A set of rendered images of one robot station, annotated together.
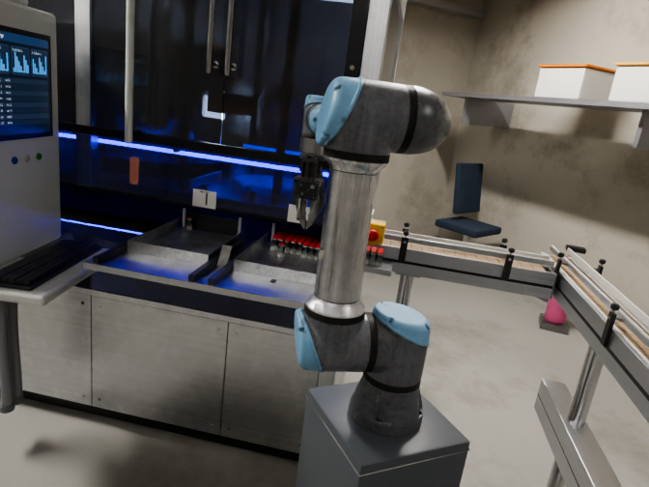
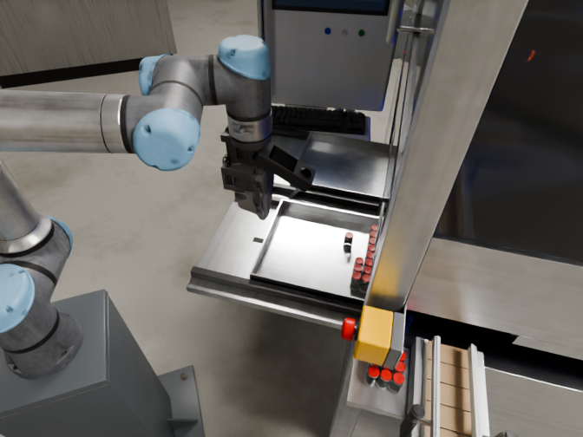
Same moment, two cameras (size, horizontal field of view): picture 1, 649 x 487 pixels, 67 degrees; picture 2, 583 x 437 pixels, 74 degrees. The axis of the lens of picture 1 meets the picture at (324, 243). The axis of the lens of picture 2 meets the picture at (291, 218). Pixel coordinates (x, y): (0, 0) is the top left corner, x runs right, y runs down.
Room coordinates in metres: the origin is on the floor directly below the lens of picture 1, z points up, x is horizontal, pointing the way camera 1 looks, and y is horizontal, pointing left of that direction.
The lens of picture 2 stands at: (1.49, -0.50, 1.63)
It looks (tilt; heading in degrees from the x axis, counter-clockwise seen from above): 46 degrees down; 97
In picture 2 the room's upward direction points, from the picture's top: 1 degrees clockwise
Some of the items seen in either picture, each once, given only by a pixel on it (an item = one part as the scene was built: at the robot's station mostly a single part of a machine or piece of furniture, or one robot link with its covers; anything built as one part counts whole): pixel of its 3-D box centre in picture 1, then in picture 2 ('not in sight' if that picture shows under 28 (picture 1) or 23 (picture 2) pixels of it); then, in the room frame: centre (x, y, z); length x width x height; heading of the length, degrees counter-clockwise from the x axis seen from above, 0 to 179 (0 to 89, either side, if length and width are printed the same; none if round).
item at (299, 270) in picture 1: (290, 256); (333, 251); (1.52, 0.11, 0.90); 0.34 x 0.26 x 0.04; 172
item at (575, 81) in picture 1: (574, 84); not in sight; (3.70, -1.60, 1.72); 0.40 x 0.33 x 0.23; 26
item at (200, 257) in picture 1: (191, 239); (354, 167); (1.57, 0.44, 0.90); 0.34 x 0.26 x 0.04; 172
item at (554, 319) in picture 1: (563, 287); not in sight; (3.43, -1.77, 0.31); 0.28 x 0.27 x 0.63; 116
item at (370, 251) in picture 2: (296, 247); (370, 257); (1.61, 0.09, 0.90); 0.18 x 0.02 x 0.05; 82
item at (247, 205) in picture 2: (311, 214); (252, 206); (1.34, 0.05, 1.08); 0.06 x 0.03 x 0.09; 172
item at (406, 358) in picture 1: (394, 340); (11, 303); (0.89, -0.16, 0.96); 0.13 x 0.12 x 0.14; 102
